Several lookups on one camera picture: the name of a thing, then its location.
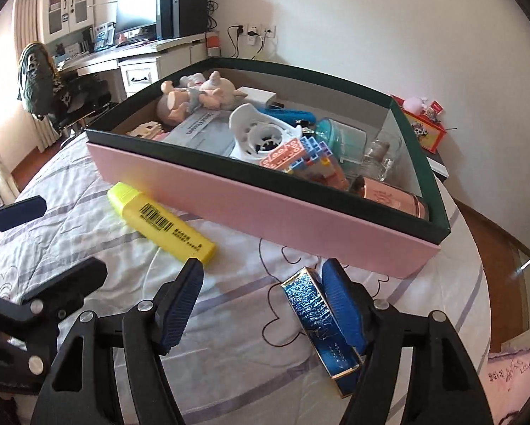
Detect rose gold metal cylinder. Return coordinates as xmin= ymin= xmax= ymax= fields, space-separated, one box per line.
xmin=349 ymin=176 xmax=429 ymax=220

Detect small pink white block toy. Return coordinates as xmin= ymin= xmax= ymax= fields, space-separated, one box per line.
xmin=126 ymin=121 xmax=168 ymax=141

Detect red storage box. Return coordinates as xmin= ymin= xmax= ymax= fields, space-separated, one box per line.
xmin=393 ymin=95 xmax=447 ymax=153

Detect yellow highlighter marker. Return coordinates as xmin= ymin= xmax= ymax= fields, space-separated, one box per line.
xmin=107 ymin=182 xmax=216 ymax=265

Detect teal brush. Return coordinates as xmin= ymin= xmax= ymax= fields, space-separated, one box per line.
xmin=315 ymin=118 xmax=367 ymax=179

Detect pink and green box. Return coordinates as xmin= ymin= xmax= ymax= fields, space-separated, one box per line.
xmin=87 ymin=58 xmax=451 ymax=278

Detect blue highlighter marker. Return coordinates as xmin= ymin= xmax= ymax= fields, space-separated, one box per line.
xmin=258 ymin=108 xmax=317 ymax=127

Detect black office chair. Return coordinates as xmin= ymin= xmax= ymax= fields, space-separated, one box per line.
xmin=17 ymin=42 xmax=111 ymax=134

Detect orange cap bottle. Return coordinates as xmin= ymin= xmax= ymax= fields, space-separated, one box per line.
xmin=204 ymin=32 xmax=222 ymax=58

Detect striped white quilt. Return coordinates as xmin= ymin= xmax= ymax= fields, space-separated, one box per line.
xmin=0 ymin=138 xmax=491 ymax=424

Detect white glass door cabinet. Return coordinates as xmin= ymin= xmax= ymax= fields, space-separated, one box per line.
xmin=37 ymin=0 xmax=94 ymax=44

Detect black computer monitor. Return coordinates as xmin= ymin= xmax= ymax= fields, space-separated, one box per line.
xmin=115 ymin=0 xmax=157 ymax=43

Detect white desk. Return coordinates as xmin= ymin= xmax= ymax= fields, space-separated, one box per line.
xmin=58 ymin=32 xmax=214 ymax=103

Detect wall power sockets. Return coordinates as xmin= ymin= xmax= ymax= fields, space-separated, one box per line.
xmin=237 ymin=24 xmax=277 ymax=46

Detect black white tv cabinet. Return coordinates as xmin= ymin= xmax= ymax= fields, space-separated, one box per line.
xmin=423 ymin=150 xmax=450 ymax=182

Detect pink plush toy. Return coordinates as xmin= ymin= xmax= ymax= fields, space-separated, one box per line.
xmin=402 ymin=97 xmax=427 ymax=116

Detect black computer tower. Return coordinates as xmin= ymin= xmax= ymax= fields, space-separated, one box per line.
xmin=157 ymin=0 xmax=207 ymax=39

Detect clear glass perfume bottle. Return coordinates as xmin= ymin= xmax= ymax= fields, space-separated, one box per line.
xmin=359 ymin=131 xmax=402 ymax=181

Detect pink bedding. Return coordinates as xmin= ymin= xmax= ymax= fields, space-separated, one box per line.
xmin=479 ymin=348 xmax=530 ymax=424

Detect clear tissue pack box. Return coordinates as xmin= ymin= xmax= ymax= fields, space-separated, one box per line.
xmin=162 ymin=108 xmax=235 ymax=157

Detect blue gold lipstick box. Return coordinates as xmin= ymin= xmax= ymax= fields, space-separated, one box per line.
xmin=281 ymin=267 xmax=362 ymax=398

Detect pink pig doll figurine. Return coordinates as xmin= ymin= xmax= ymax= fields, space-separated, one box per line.
xmin=157 ymin=70 xmax=248 ymax=126

